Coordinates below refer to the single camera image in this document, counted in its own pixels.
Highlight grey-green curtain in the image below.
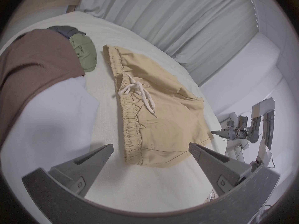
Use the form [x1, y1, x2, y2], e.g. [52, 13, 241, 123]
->
[77, 0, 260, 87]

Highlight black garment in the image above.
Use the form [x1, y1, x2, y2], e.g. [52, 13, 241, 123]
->
[47, 25, 86, 40]

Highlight beige shorts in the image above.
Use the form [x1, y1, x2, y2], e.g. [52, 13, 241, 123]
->
[102, 44, 214, 168]

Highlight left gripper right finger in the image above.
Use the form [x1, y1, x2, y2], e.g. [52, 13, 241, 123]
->
[189, 142, 253, 199]

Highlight green garment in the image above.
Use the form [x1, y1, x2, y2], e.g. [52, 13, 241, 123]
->
[70, 34, 97, 72]

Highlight bed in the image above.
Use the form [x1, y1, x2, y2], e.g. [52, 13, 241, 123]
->
[0, 0, 225, 207]

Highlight white garment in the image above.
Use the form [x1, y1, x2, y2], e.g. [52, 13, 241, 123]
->
[1, 75, 100, 172]

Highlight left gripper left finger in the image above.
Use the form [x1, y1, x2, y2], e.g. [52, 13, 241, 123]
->
[49, 144, 114, 198]

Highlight brown garment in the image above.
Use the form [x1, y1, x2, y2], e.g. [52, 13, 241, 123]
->
[0, 29, 85, 146]

